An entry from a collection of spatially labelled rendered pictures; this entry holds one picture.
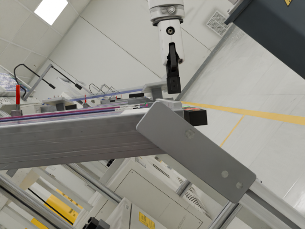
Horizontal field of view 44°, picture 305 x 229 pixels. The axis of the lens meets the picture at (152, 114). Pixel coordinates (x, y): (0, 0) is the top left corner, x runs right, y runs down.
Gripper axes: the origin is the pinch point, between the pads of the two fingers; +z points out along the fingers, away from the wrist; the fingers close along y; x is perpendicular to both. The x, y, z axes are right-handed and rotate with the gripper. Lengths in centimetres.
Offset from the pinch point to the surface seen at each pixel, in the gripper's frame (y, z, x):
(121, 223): 6.4, 34.6, 16.6
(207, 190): 56, 42, -15
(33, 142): -38.0, 6.8, 24.0
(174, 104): -36.0, 3.5, 3.4
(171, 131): -42.4, 6.7, 4.8
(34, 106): 128, 2, 70
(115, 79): 771, -41, 59
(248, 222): 56, 56, -30
